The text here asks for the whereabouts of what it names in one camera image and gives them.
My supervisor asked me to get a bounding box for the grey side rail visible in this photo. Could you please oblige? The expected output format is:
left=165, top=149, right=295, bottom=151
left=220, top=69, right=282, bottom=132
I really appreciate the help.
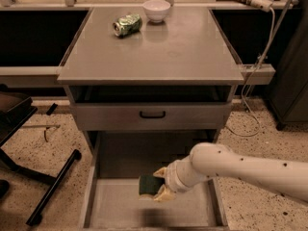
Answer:
left=239, top=64, right=275, bottom=86

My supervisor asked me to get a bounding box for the black drawer handle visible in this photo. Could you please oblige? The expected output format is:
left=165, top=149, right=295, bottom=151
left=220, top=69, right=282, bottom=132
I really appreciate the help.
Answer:
left=139, top=111, right=167, bottom=119

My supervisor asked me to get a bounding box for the closed grey drawer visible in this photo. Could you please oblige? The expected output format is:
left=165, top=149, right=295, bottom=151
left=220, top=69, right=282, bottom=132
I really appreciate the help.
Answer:
left=71, top=103, right=231, bottom=131

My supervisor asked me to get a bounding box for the green and yellow sponge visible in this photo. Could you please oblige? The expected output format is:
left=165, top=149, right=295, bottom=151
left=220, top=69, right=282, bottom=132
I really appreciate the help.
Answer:
left=139, top=175, right=165, bottom=198

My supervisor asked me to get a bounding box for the white cable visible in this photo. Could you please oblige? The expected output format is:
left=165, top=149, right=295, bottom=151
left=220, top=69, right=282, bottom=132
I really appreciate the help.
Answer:
left=225, top=0, right=301, bottom=138

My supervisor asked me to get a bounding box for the open grey bottom drawer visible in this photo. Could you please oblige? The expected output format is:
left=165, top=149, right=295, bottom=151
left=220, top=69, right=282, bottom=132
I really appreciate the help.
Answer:
left=79, top=131, right=229, bottom=231

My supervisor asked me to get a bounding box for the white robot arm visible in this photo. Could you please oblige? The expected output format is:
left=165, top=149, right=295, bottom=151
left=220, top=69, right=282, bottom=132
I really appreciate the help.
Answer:
left=154, top=142, right=308, bottom=204

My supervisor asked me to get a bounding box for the crushed green soda can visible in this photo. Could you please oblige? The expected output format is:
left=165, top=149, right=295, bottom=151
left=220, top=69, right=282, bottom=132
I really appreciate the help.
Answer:
left=113, top=13, right=142, bottom=38

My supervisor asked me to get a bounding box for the black chair base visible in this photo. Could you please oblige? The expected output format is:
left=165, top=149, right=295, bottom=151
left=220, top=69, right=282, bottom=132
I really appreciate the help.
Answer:
left=0, top=84, right=83, bottom=227

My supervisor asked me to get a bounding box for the white ceramic bowl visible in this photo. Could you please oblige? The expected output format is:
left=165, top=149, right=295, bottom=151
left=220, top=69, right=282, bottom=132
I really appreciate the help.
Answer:
left=142, top=0, right=171, bottom=23

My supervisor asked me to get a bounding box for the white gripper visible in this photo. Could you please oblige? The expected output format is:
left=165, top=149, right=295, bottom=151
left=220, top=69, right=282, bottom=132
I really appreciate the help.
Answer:
left=153, top=157, right=208, bottom=202

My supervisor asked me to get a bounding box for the grey drawer cabinet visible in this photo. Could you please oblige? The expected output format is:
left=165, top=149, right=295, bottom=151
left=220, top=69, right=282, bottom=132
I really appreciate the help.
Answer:
left=57, top=5, right=245, bottom=231

